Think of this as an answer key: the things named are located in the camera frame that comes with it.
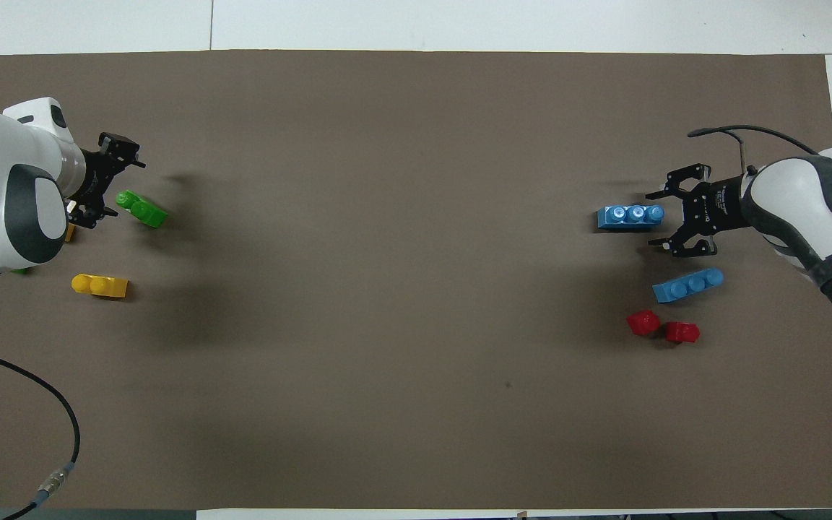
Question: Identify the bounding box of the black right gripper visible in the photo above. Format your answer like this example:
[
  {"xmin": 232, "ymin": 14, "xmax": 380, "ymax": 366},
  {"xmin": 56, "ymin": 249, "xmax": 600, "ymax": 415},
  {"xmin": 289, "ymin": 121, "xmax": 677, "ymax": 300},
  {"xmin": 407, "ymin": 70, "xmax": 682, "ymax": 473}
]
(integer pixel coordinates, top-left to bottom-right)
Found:
[{"xmin": 645, "ymin": 164, "xmax": 749, "ymax": 259}]

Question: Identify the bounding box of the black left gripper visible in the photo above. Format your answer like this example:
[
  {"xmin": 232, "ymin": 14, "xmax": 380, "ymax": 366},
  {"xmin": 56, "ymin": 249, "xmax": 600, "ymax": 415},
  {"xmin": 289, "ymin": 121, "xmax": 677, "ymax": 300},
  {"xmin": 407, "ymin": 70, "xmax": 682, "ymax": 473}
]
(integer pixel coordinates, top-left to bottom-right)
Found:
[{"xmin": 69, "ymin": 132, "xmax": 147, "ymax": 229}]

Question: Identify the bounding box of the blue three-stud toy brick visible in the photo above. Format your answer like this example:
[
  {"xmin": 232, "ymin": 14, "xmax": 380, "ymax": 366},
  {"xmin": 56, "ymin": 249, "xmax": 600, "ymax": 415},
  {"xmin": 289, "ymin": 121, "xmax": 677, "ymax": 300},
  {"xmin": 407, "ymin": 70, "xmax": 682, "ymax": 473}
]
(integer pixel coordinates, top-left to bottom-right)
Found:
[
  {"xmin": 597, "ymin": 205, "xmax": 666, "ymax": 232},
  {"xmin": 651, "ymin": 267, "xmax": 724, "ymax": 304}
]

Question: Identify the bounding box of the brown table mat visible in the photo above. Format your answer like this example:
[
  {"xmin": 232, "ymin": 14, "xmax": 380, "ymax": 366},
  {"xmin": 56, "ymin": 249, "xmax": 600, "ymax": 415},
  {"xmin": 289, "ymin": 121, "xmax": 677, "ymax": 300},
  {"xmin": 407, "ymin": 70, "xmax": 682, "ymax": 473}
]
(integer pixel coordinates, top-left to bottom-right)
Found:
[{"xmin": 0, "ymin": 49, "xmax": 832, "ymax": 511}]

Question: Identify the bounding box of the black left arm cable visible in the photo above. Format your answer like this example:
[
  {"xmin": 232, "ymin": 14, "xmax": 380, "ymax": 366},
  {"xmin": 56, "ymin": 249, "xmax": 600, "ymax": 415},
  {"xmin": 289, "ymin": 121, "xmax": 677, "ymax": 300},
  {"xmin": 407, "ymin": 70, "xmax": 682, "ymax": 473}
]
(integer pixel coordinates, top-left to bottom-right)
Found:
[{"xmin": 0, "ymin": 344, "xmax": 82, "ymax": 520}]

